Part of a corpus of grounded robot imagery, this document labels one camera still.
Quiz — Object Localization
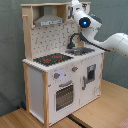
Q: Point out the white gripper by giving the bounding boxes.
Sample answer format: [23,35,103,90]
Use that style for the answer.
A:
[68,0,84,20]

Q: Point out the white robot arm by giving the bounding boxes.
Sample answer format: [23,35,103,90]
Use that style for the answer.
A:
[70,0,128,58]

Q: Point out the wooden toy kitchen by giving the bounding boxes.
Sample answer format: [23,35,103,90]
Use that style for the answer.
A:
[22,3,104,127]

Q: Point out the grey range hood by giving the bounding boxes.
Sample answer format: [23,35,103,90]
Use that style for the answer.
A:
[35,6,64,27]

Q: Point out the black toy faucet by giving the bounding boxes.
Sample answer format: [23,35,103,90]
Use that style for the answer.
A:
[67,33,81,49]

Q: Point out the grey metal sink basin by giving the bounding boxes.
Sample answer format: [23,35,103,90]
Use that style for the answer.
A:
[65,47,95,56]

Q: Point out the black stovetop red burners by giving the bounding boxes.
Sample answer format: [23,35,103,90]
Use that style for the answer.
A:
[34,53,71,66]

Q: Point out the right red oven knob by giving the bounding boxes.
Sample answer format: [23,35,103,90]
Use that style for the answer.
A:
[72,66,78,72]

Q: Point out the red oven knob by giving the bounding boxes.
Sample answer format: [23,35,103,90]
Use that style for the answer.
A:
[54,73,60,79]
[72,66,78,72]

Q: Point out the grey ice dispenser panel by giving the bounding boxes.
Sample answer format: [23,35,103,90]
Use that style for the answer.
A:
[87,65,96,82]

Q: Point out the left red oven knob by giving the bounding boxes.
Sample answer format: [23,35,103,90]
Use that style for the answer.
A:
[54,73,60,79]

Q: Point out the oven door with window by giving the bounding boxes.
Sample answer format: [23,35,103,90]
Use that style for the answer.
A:
[55,80,74,111]

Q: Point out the grey cupboard door handle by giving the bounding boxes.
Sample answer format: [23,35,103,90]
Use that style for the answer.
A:
[82,76,86,90]

